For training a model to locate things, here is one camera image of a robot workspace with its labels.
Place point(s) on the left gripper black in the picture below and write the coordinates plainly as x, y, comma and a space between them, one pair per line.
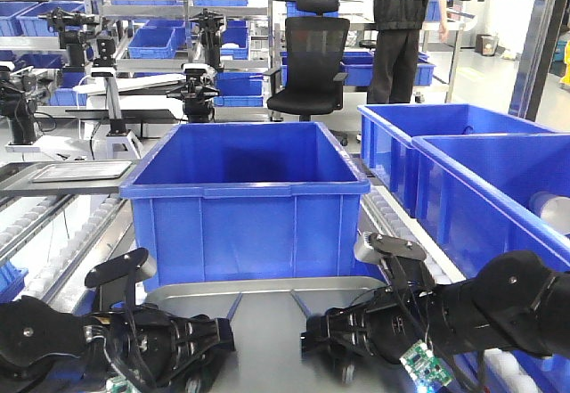
153, 349

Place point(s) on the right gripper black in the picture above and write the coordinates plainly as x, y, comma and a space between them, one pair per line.
384, 327

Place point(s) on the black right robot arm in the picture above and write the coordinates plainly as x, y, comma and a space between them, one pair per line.
515, 302

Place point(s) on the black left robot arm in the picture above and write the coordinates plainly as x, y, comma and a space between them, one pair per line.
44, 350

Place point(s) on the silver metal tray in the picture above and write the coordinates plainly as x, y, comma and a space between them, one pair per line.
267, 319

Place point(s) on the flat metal tray on shelf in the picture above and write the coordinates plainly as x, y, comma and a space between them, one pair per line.
81, 171

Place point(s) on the green circuit board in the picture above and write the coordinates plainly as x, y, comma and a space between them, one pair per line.
425, 362

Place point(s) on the blue bin right front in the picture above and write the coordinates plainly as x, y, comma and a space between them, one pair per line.
478, 203

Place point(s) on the blue bin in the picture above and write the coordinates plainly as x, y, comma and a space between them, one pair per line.
242, 201
396, 136
478, 203

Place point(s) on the blue bin center front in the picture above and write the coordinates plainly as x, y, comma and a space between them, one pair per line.
242, 201

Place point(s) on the blue bin right back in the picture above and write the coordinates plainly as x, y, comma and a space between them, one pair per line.
396, 136

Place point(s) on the black office chair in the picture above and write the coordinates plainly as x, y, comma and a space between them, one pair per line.
315, 46

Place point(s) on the person in black clothes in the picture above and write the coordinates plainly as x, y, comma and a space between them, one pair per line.
398, 24

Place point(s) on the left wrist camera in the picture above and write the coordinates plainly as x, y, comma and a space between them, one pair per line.
138, 261

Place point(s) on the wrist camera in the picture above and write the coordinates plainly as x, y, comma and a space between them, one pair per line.
372, 247
138, 261

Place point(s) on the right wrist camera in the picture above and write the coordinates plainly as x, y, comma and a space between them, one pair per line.
372, 247

